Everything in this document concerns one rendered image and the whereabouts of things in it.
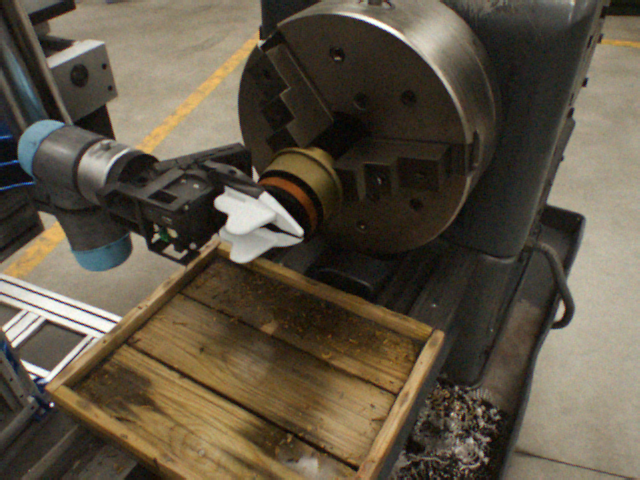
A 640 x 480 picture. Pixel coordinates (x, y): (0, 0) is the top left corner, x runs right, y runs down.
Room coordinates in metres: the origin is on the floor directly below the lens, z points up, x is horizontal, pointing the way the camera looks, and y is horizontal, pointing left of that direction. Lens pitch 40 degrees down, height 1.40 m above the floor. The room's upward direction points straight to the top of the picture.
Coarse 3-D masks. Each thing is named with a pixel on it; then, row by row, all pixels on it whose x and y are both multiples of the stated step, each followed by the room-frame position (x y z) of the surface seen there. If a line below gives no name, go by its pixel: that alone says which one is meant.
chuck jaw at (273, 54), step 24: (264, 48) 0.61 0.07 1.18; (288, 48) 0.59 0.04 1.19; (264, 72) 0.57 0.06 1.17; (288, 72) 0.56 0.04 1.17; (264, 96) 0.56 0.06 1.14; (288, 96) 0.54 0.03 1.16; (312, 96) 0.56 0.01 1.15; (288, 120) 0.53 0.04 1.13; (312, 120) 0.53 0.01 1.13; (336, 120) 0.56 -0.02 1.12; (288, 144) 0.50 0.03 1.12
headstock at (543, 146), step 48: (288, 0) 0.78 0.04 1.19; (480, 0) 0.65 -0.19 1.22; (528, 0) 0.63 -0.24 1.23; (576, 0) 0.61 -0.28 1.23; (528, 48) 0.61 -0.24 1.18; (576, 48) 0.60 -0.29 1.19; (528, 96) 0.61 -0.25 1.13; (576, 96) 0.95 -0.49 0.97; (528, 144) 0.60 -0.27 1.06; (528, 192) 0.60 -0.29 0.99; (480, 240) 0.61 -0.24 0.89
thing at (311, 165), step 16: (272, 160) 0.50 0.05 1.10; (288, 160) 0.47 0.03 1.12; (304, 160) 0.47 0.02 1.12; (320, 160) 0.47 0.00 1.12; (272, 176) 0.46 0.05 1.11; (288, 176) 0.45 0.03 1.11; (304, 176) 0.45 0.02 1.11; (320, 176) 0.45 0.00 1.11; (336, 176) 0.46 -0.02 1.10; (272, 192) 0.43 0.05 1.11; (288, 192) 0.43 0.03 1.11; (304, 192) 0.44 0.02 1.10; (320, 192) 0.44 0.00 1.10; (336, 192) 0.46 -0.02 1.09; (288, 208) 0.42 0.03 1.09; (304, 208) 0.42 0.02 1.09; (320, 208) 0.44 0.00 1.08; (336, 208) 0.46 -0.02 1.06; (304, 224) 0.41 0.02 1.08; (320, 224) 0.44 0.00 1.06; (304, 240) 0.42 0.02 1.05
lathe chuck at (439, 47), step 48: (336, 0) 0.61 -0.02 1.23; (384, 0) 0.61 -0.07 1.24; (336, 48) 0.57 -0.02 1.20; (384, 48) 0.54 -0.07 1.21; (432, 48) 0.53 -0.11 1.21; (240, 96) 0.63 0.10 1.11; (336, 96) 0.56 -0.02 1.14; (384, 96) 0.53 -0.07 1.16; (432, 96) 0.51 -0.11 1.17; (480, 96) 0.54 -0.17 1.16; (336, 144) 0.62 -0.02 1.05; (480, 144) 0.51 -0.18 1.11; (432, 192) 0.50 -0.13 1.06; (336, 240) 0.56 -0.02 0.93; (384, 240) 0.53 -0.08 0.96
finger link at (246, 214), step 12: (228, 192) 0.43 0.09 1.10; (240, 192) 0.43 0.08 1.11; (264, 192) 0.43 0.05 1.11; (216, 204) 0.42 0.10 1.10; (228, 204) 0.42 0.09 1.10; (240, 204) 0.42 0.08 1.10; (252, 204) 0.42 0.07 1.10; (264, 204) 0.41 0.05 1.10; (276, 204) 0.41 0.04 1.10; (240, 216) 0.40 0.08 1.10; (252, 216) 0.40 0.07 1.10; (264, 216) 0.40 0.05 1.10; (276, 216) 0.41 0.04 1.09; (288, 216) 0.40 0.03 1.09; (228, 228) 0.38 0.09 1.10; (240, 228) 0.38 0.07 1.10; (252, 228) 0.38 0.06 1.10; (288, 228) 0.40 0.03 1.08; (300, 228) 0.40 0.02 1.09
